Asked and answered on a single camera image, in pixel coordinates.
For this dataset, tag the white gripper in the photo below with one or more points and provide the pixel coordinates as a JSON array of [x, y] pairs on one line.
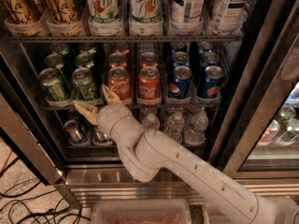
[[109, 117]]

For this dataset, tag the green can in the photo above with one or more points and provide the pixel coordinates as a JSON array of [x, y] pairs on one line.
[[85, 86], [57, 61], [85, 59], [58, 94]]

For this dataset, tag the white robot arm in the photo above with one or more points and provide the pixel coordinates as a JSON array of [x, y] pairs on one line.
[[144, 152]]

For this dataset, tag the front left Coca-Cola can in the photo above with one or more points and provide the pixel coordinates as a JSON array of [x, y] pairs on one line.
[[118, 80]]

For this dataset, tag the coca-cola can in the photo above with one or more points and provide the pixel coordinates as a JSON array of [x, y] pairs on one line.
[[148, 59], [117, 59], [149, 91], [118, 80]]

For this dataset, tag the middle silver can bottom shelf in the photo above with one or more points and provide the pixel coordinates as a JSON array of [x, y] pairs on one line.
[[99, 138]]

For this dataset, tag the silver can shelf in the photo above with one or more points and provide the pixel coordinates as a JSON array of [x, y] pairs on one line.
[[99, 138], [74, 131]]

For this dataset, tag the left silver can bottom shelf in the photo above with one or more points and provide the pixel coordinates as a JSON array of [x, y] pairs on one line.
[[74, 131]]

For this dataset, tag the middle left Coca-Cola can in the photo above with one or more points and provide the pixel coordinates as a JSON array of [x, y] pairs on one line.
[[117, 59]]

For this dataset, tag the front right Coca-Cola can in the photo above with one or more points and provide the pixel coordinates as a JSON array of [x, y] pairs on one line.
[[149, 91]]

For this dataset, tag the middle right Coca-Cola can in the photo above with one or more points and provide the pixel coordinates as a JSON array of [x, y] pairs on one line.
[[148, 59]]

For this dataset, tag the front left Pepsi can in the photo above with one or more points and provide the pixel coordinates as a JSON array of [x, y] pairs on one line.
[[179, 82]]

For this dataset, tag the pepsi can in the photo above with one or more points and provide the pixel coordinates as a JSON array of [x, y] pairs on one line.
[[210, 82], [179, 58], [209, 58], [179, 82]]

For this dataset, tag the open fridge door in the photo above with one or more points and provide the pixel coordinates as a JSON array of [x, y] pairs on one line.
[[20, 132]]

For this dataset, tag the middle left Pepsi can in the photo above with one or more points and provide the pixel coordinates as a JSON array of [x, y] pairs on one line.
[[179, 58]]

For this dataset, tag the left 7UP can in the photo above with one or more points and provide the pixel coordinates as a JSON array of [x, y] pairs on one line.
[[105, 18]]

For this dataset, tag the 7up can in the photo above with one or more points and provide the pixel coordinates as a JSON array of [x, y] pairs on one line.
[[105, 18], [145, 16]]

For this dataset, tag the right LaCroix can top shelf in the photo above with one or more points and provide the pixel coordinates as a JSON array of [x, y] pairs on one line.
[[64, 17]]

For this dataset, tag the lacroix can shelf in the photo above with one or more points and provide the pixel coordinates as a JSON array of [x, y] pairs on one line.
[[64, 17], [22, 12]]

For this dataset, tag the front right Pepsi can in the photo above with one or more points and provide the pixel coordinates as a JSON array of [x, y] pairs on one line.
[[210, 82]]

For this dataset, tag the right 7UP can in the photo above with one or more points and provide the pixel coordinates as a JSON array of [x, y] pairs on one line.
[[145, 16]]

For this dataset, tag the middle right Pepsi can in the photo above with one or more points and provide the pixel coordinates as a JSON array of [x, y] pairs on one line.
[[209, 58]]

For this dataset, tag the left LaCroix can top shelf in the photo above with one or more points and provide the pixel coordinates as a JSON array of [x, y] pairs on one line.
[[22, 12]]

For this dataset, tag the right fridge glass door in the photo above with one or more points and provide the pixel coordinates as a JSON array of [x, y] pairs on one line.
[[260, 94]]

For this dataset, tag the left water bottle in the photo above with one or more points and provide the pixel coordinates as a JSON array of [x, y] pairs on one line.
[[151, 121]]

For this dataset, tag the water bottle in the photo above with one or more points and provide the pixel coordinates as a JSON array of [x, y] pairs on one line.
[[194, 133], [151, 121], [174, 126]]

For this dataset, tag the middle water bottle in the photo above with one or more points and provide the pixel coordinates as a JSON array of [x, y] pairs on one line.
[[174, 126]]

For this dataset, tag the right water bottle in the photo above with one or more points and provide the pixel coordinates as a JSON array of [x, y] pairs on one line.
[[194, 133]]

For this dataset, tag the left clear plastic bin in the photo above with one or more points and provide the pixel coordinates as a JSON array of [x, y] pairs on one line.
[[142, 212]]

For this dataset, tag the clear plastic bin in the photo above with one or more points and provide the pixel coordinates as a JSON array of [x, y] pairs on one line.
[[213, 216], [142, 212]]

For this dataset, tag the left Teas Tea bottle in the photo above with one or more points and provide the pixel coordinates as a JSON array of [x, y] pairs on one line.
[[185, 17]]

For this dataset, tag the teas tea bottle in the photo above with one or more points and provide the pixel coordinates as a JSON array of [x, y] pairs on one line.
[[185, 17], [224, 15]]

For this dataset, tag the right clear plastic bin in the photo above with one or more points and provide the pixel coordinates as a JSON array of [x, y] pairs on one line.
[[213, 216]]

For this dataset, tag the right Teas Tea bottle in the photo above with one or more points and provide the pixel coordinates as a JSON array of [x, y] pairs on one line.
[[224, 15]]

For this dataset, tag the middle wire shelf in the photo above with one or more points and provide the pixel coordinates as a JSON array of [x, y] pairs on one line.
[[69, 107]]

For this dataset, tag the wire shelf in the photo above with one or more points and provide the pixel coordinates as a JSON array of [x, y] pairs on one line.
[[69, 107], [129, 39]]

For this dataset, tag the top wire shelf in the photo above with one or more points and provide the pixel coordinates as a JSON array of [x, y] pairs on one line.
[[129, 39]]

